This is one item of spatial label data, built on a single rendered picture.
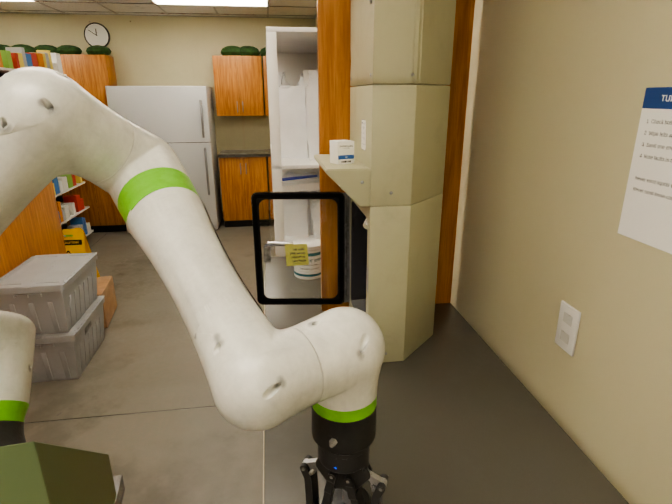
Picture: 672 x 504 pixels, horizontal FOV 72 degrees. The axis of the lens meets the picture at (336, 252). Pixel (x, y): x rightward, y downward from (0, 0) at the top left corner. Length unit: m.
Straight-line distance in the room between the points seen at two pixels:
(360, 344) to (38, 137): 0.48
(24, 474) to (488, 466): 0.84
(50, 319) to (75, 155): 2.58
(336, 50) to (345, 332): 1.11
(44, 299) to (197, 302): 2.64
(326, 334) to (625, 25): 0.84
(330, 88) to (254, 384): 1.16
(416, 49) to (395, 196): 0.36
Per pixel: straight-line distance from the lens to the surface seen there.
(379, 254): 1.26
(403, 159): 1.22
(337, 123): 1.55
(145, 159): 0.77
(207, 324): 0.58
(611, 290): 1.12
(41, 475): 0.75
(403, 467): 1.09
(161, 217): 0.69
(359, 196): 1.21
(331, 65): 1.55
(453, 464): 1.12
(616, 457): 1.21
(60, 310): 3.22
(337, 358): 0.57
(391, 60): 1.21
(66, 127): 0.71
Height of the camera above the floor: 1.69
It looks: 19 degrees down
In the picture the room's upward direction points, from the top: straight up
